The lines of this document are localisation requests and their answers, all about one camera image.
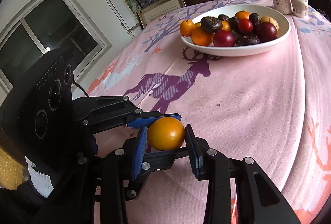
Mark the pink printed tablecloth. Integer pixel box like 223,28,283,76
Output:
88,0,330,223

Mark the large dark red plum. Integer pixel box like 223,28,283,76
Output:
256,22,278,42

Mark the large orange mandarin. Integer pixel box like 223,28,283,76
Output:
191,26,214,46

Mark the small red plum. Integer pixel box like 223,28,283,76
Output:
213,30,235,48

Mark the small orange mandarin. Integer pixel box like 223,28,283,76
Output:
235,10,250,20

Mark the dark glass door window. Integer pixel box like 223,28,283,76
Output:
1,0,112,93

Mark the small red cherry tomato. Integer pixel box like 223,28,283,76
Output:
238,19,254,35

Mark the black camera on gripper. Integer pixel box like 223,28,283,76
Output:
1,47,73,173

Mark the yellow orange fruit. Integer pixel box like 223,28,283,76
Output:
148,117,185,151
260,16,279,31

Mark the dark chestnut on plate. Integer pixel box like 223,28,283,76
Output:
249,13,261,29

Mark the dark purple round fruit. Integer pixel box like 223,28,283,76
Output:
235,35,260,46

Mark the white paper cup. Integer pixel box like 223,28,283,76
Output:
291,0,308,18

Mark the dark water chestnut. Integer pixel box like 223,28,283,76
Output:
200,16,222,32

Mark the small orange kumquat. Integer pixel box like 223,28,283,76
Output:
180,19,196,37

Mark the white oval plate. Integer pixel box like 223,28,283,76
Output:
180,4,292,57

